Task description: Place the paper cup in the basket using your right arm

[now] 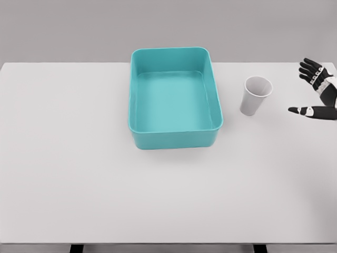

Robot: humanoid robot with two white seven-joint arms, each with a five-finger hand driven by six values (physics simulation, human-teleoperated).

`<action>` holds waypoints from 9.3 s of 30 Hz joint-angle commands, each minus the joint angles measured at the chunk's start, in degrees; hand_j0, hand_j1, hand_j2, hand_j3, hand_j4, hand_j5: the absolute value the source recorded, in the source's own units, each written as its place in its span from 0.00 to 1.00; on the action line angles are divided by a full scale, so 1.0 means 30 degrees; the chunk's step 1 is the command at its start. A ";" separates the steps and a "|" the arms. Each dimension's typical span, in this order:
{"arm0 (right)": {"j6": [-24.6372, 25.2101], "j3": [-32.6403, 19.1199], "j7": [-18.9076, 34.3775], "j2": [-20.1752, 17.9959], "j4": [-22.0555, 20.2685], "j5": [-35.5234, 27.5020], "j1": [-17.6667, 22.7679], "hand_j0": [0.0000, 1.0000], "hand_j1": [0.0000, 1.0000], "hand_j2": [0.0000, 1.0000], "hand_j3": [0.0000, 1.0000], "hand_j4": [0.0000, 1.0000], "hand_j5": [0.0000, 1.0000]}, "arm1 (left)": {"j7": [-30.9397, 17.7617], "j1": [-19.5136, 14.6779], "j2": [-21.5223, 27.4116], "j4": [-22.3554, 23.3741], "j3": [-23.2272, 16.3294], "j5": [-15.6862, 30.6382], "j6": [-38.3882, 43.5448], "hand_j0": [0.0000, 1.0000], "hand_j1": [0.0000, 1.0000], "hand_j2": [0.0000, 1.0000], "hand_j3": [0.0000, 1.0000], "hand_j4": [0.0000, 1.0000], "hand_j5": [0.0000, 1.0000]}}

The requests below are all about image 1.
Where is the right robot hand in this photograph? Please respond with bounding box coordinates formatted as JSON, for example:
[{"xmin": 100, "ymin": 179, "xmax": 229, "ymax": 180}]
[{"xmin": 288, "ymin": 57, "xmax": 337, "ymax": 121}]

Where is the white paper cup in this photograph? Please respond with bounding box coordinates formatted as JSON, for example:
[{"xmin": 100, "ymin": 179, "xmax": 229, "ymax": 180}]
[{"xmin": 240, "ymin": 75, "xmax": 273, "ymax": 116}]

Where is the teal plastic basket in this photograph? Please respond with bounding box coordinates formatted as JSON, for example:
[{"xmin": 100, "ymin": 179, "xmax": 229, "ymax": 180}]
[{"xmin": 128, "ymin": 46, "xmax": 224, "ymax": 151}]

